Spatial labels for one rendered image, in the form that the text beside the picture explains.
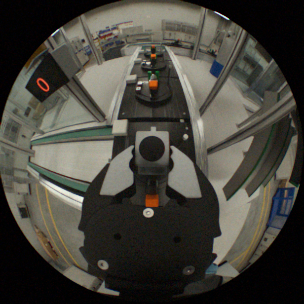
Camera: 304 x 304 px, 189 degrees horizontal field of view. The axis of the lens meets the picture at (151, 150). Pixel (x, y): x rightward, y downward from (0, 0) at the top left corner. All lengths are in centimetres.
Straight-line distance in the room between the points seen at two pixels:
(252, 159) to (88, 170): 50
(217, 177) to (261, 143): 28
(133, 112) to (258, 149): 35
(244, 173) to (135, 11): 1081
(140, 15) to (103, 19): 293
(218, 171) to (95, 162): 51
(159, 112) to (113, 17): 1070
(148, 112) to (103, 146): 20
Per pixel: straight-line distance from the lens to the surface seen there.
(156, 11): 1085
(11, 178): 84
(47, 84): 22
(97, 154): 37
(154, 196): 15
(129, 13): 1073
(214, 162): 44
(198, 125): 33
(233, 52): 31
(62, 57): 19
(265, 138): 23
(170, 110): 31
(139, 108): 32
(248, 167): 25
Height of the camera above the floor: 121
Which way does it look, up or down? 76 degrees down
